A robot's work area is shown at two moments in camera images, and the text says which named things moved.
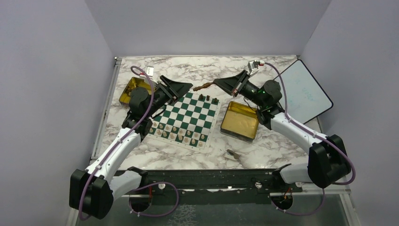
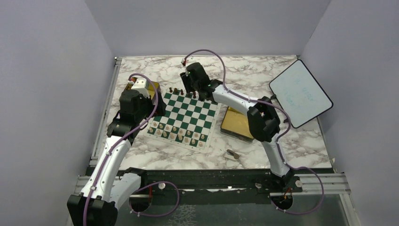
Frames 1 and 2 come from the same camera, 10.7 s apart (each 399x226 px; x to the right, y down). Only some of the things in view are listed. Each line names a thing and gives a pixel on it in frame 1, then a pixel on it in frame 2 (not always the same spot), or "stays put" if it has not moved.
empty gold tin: [240, 121] stays put
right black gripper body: [249, 90] -> [187, 85]
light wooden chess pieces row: [173, 133] stays put
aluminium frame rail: [114, 76] stays put
